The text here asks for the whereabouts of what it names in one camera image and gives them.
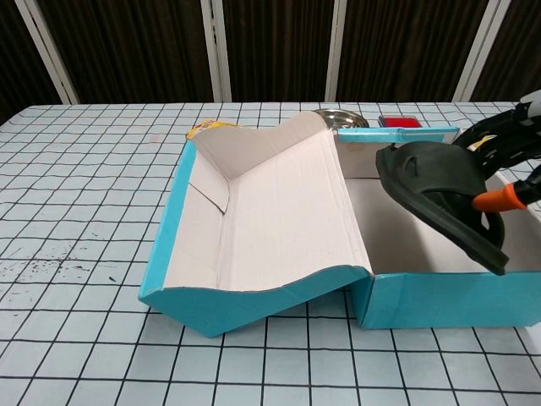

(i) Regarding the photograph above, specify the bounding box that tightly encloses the light blue open shoe box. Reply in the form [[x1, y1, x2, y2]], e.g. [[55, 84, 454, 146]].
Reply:
[[139, 110, 541, 339]]

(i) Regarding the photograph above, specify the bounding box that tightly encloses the black rubber slipper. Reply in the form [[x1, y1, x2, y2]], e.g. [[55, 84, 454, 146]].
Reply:
[[374, 141, 511, 277]]

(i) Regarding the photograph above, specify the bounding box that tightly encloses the dark white-framed folding screen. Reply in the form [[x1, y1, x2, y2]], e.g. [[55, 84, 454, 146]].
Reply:
[[0, 0, 541, 123]]

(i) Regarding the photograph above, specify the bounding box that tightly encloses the yellow snack packet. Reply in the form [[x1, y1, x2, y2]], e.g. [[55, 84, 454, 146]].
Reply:
[[185, 119, 240, 140]]

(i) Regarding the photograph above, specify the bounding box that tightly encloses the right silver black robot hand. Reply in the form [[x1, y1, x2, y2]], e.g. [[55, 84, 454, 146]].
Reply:
[[454, 87, 541, 212]]

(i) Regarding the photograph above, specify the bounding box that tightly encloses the red rectangular pad case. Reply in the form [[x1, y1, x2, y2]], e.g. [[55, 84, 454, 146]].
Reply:
[[378, 113, 424, 128]]

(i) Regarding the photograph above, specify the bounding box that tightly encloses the stainless steel bowl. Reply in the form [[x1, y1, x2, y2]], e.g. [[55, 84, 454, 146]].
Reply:
[[311, 107, 369, 130]]

